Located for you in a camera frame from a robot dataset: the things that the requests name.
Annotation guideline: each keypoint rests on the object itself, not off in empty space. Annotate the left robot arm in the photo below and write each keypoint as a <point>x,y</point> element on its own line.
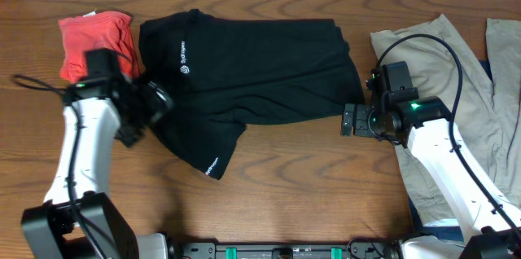
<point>77,218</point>

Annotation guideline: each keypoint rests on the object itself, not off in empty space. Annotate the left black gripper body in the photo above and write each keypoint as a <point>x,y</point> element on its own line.
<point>133,129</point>

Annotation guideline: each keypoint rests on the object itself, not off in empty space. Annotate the black t-shirt with logo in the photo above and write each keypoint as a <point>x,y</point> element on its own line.
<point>224,75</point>

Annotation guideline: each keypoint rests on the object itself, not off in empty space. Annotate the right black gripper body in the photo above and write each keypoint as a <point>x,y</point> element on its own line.
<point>359,120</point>

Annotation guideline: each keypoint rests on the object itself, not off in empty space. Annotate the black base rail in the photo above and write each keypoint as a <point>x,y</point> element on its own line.
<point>354,249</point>

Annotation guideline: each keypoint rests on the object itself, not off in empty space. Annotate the khaki trousers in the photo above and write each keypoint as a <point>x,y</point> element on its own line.
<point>488,115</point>

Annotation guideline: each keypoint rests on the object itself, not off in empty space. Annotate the folded red t-shirt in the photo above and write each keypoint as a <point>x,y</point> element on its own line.
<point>109,29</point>

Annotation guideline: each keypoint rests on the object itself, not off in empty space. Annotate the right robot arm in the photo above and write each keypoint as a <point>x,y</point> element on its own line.
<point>489,222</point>

